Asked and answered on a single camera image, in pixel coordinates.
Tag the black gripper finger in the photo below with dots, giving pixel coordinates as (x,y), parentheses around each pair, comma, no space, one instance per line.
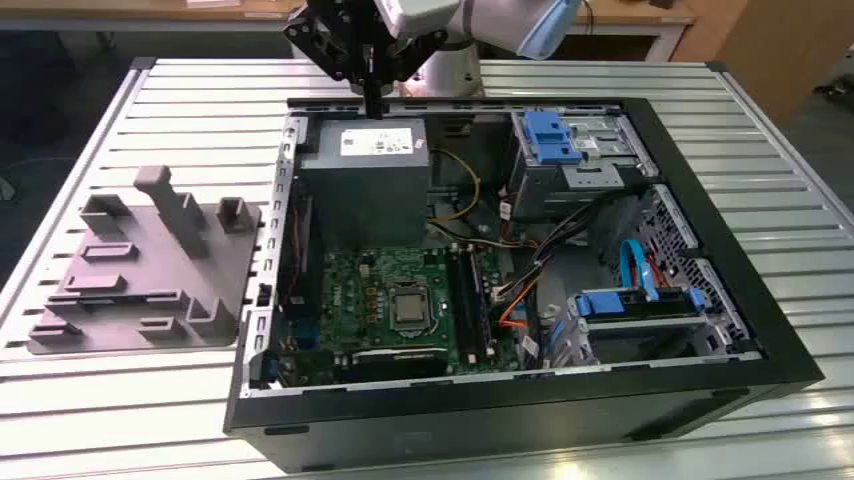
(300,31)
(427,47)

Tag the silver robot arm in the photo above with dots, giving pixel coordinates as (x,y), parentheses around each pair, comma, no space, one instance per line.
(493,20)

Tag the black RAM slot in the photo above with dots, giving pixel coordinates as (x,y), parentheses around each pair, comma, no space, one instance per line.
(456,300)

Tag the white power supply label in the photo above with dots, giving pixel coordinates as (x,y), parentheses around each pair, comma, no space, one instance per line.
(373,142)

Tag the blue empty drive carrier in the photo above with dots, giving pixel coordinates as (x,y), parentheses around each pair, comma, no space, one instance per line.
(543,130)

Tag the wooden desk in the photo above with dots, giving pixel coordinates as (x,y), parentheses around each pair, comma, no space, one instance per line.
(133,12)

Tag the grey power supply unit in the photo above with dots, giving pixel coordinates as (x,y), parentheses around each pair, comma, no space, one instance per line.
(360,200)

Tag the metal drive cage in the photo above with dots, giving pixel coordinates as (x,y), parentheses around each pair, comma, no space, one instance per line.
(589,177)

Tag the green motherboard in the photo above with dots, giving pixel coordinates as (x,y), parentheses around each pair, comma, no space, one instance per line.
(346,272)

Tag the silver CPU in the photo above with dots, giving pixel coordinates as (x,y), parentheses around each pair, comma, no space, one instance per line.
(408,308)

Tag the grey parts rack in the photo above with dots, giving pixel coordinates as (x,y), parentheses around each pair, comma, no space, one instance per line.
(166,280)

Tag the wooden cabinet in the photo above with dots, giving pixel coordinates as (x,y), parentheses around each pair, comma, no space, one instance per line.
(787,50)

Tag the CPU socket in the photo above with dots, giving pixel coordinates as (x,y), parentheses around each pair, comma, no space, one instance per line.
(412,330)

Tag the blue carrier with disk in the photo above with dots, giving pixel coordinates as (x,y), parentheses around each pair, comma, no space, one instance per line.
(603,304)

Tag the blue board connector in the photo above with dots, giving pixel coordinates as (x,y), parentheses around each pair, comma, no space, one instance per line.
(306,340)

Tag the black graphics card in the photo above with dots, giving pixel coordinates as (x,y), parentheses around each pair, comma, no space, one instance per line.
(400,367)

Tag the metal disk bay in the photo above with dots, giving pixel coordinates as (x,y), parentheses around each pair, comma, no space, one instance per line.
(640,327)

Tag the blue VGA port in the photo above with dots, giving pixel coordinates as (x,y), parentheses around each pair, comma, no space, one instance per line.
(270,370)

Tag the black PC case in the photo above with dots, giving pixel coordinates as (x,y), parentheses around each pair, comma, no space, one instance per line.
(467,415)

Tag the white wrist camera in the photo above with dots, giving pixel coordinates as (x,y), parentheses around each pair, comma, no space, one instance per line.
(420,15)

